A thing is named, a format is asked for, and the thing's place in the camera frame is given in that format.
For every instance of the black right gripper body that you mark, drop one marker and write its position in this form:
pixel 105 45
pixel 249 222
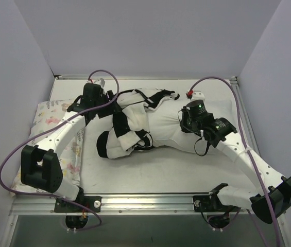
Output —
pixel 184 121

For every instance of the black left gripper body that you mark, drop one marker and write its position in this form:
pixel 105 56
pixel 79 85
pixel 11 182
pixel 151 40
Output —
pixel 110 102

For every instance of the white pillow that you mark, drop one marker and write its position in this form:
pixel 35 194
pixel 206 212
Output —
pixel 165 126

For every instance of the black white checkered pillowcase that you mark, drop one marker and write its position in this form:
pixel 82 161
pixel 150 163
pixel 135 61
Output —
pixel 130 125

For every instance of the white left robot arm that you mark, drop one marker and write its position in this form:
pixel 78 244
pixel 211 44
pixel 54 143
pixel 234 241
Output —
pixel 40 166

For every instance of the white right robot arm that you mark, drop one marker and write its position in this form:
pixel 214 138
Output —
pixel 272 194

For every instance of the animal print pillow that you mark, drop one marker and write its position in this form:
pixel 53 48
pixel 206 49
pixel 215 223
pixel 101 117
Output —
pixel 66 142

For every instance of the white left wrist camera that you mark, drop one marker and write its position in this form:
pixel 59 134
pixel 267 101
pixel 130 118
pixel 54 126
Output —
pixel 100 82

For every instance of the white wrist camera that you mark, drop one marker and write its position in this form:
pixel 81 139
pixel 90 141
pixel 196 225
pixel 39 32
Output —
pixel 195 95
pixel 100 82

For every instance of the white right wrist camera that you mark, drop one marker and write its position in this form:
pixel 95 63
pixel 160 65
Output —
pixel 195 95

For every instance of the aluminium back frame rail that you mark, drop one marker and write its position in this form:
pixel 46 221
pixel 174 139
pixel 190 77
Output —
pixel 85 77

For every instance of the aluminium frame rail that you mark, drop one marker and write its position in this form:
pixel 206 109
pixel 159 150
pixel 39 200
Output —
pixel 243 116
pixel 85 77
pixel 133 204

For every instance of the aluminium right frame rail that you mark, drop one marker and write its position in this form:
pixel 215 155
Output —
pixel 243 116

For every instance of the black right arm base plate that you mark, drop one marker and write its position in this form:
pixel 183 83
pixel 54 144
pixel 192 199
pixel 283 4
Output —
pixel 206 204

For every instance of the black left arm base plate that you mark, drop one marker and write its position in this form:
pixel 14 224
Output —
pixel 79 206

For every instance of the aluminium front frame rail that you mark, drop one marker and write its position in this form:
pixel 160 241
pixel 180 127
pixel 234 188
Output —
pixel 133 204

